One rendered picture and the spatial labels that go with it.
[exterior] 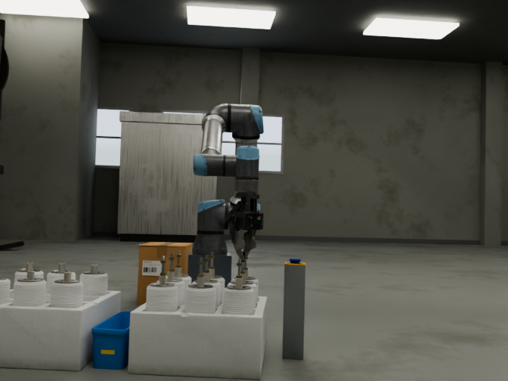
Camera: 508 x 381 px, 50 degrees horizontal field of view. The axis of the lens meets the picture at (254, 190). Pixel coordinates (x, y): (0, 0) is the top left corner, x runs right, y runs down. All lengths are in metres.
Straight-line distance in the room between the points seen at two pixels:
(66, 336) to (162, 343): 0.29
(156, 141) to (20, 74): 2.12
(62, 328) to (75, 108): 6.65
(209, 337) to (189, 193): 6.40
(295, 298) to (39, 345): 0.80
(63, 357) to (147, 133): 6.50
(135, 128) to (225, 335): 6.64
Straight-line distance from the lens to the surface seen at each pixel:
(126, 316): 2.01
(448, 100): 10.44
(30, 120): 8.37
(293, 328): 1.85
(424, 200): 10.06
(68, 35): 8.51
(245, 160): 1.73
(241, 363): 1.64
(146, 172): 8.01
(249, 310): 1.65
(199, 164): 1.83
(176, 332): 1.65
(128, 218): 8.02
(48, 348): 1.77
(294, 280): 1.82
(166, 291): 1.67
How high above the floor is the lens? 0.49
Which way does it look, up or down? 2 degrees up
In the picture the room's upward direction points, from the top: 2 degrees clockwise
